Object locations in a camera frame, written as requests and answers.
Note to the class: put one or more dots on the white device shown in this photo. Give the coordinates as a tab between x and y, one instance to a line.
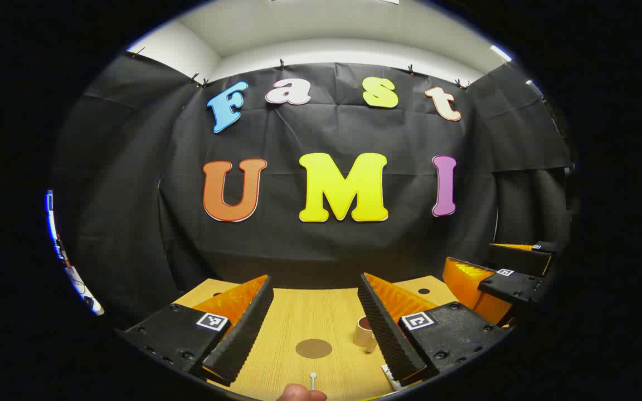
78	284

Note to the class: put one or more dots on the beige cup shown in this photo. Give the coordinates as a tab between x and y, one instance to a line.
363	334

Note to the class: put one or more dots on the wooden desktop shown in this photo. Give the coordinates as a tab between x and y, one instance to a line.
310	317

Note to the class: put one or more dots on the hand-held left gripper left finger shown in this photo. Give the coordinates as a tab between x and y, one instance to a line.
243	328

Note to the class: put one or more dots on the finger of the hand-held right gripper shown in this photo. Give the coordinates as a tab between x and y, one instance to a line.
521	257
513	287

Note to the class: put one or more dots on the black backdrop cloth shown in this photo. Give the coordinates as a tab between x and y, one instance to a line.
326	250

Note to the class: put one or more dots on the ceiling light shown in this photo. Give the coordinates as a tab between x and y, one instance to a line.
501	53

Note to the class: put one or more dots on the white toothpaste tube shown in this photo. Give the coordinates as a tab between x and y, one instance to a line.
391	379

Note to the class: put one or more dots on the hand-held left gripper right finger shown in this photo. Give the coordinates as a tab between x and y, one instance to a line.
385	328

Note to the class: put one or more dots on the pale green toothbrush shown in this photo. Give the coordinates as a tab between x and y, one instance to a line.
312	380

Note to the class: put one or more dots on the round brown coaster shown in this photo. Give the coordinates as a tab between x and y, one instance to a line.
314	348

